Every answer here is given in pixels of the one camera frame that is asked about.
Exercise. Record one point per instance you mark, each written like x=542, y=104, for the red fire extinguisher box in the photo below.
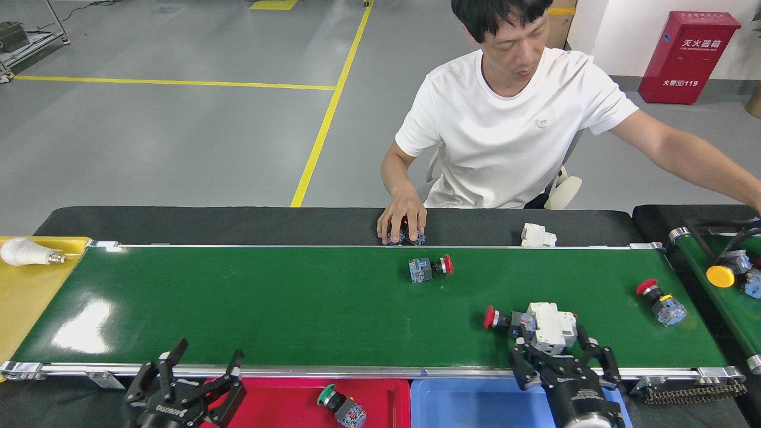
x=686, y=59

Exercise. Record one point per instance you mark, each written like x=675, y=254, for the person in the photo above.
x=511, y=137

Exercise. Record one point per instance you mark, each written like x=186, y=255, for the red plastic bin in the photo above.
x=279, y=404

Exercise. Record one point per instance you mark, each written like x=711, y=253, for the blue plastic bin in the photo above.
x=475, y=410

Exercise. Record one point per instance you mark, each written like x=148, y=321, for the person's left forearm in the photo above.
x=684, y=154

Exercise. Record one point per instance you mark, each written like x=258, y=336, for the black triangular guide bracket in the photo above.
x=706, y=246

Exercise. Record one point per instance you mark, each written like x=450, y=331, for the person's right hand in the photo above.
x=404, y=214

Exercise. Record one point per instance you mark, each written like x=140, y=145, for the brown cardboard box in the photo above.
x=562, y=27

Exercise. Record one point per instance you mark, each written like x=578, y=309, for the white light bulb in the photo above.
x=24, y=251

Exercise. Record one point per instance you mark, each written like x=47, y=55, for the green conveyor belt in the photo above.
x=297, y=309

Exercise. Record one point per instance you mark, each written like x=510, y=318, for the short green feeder conveyor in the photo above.
x=734, y=315

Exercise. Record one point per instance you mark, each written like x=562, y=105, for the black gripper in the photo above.
x=172, y=410
x=574, y=395

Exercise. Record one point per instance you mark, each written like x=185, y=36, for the yellow push button switch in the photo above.
x=721, y=276

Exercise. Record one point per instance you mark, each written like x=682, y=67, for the person's right forearm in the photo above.
x=397, y=172

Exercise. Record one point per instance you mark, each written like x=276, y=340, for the white circuit breaker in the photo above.
x=538, y=236
x=550, y=327

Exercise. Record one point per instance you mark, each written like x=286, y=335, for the potted plant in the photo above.
x=756, y=104

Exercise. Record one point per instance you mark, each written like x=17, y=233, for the red mushroom push button switch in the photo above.
x=421, y=270
x=753, y=285
x=670, y=311
x=490, y=317

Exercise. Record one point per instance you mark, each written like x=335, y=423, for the blue switch contact block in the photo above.
x=395, y=239
x=420, y=239

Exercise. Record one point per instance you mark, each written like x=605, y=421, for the yellow plastic tray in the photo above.
x=24, y=309

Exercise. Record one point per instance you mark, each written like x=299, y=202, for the long black table cover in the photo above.
x=178, y=224

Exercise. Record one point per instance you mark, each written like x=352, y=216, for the green push button switch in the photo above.
x=351, y=414

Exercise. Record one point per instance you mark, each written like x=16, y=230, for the metal trolley rack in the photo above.
x=27, y=44

